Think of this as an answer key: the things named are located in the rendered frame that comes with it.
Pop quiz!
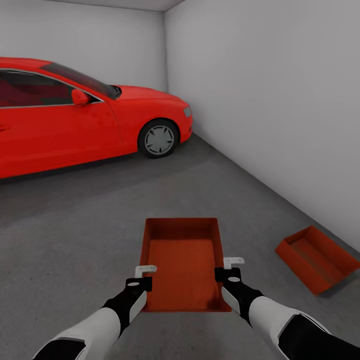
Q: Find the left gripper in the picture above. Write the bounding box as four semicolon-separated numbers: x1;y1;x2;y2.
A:
125;276;153;292

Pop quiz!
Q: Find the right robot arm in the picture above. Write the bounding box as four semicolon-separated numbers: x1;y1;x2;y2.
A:
214;257;360;360

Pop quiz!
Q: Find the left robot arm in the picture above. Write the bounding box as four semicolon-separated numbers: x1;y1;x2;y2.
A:
33;265;157;360

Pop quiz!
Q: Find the storage box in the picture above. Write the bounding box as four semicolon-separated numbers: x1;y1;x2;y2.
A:
139;217;232;313
275;225;360;296

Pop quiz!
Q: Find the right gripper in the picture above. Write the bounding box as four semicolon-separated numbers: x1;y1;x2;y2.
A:
214;267;241;283

